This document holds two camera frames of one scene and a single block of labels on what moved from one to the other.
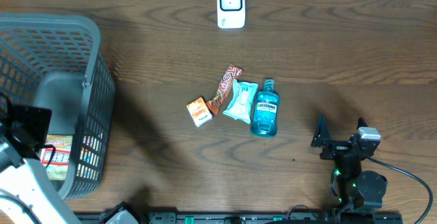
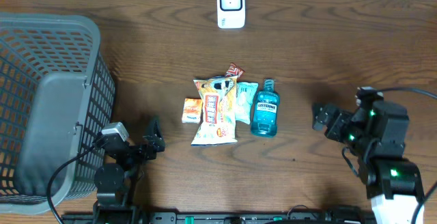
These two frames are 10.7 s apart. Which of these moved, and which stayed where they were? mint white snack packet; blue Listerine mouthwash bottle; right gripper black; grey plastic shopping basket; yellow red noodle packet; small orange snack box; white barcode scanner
Moved: small orange snack box; yellow red noodle packet; right gripper black
Stayed: blue Listerine mouthwash bottle; white barcode scanner; grey plastic shopping basket; mint white snack packet
